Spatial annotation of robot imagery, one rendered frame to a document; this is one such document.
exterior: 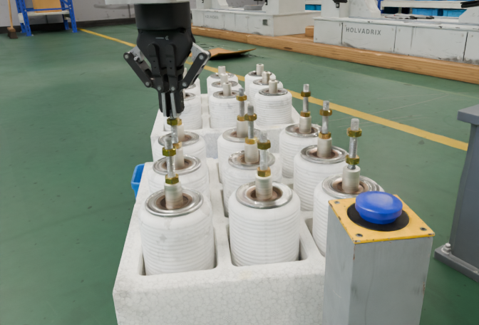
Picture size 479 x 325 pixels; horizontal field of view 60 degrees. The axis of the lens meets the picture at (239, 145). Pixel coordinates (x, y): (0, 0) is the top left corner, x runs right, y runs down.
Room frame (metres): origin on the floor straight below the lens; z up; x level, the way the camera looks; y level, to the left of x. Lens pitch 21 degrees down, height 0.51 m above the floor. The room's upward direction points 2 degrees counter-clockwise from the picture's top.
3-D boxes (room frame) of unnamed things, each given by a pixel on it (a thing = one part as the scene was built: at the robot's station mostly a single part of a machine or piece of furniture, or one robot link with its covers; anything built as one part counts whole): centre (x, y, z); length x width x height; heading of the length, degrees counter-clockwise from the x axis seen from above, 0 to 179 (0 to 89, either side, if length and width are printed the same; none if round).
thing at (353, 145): (0.50, -0.15, 0.31); 0.01 x 0.01 x 0.08
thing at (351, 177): (0.50, -0.15, 0.26); 0.02 x 0.02 x 0.03
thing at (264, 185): (0.49, -0.03, 0.26); 0.02 x 0.02 x 0.03
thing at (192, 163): (0.59, 0.10, 0.25); 0.08 x 0.08 x 0.01
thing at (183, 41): (0.59, 0.10, 0.45); 0.08 x 0.08 x 0.09
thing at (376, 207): (0.32, -0.12, 0.32); 0.04 x 0.04 x 0.02
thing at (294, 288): (0.60, -0.02, 0.09); 0.39 x 0.39 x 0.18; 6
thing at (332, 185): (0.50, -0.15, 0.25); 0.08 x 0.08 x 0.01
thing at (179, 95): (0.59, 0.08, 0.36); 0.03 x 0.01 x 0.05; 74
